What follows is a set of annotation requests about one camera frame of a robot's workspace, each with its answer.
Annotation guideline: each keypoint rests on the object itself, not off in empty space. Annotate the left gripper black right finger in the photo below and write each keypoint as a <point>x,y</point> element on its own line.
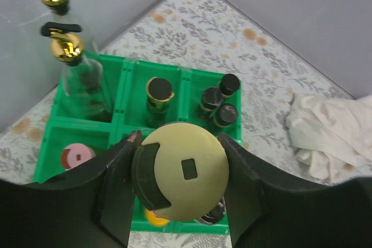
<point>268,207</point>

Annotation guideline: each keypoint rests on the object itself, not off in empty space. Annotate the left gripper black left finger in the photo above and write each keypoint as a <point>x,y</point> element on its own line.
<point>90,205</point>

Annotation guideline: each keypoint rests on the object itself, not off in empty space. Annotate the pink-lid spice jar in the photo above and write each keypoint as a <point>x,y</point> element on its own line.
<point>75,154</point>

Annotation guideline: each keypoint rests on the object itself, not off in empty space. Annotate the red chili sauce bottle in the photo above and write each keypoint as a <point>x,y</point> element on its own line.
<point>154,219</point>

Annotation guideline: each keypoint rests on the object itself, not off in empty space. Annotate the yellow-lid white sauce bottle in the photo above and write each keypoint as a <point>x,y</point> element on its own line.
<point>180,172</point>

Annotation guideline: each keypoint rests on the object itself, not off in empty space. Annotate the clear gold-spout oil bottle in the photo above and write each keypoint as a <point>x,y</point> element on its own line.
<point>87,95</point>

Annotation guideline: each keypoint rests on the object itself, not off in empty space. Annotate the black-lid seasoning shaker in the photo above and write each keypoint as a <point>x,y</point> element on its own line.
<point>211,99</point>

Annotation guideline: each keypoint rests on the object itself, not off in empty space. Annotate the gold-cap pepper grinder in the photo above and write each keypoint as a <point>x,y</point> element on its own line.
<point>159,95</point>

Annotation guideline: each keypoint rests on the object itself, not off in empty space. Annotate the dark round-cap bottle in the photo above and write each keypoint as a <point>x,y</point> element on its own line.
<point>228,85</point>

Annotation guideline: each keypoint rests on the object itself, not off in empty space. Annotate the white crumpled cloth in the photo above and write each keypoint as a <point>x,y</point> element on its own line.
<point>332,135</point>

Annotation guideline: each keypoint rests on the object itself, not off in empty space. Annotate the green plastic organizer tray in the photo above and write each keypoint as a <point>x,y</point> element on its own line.
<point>126,82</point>

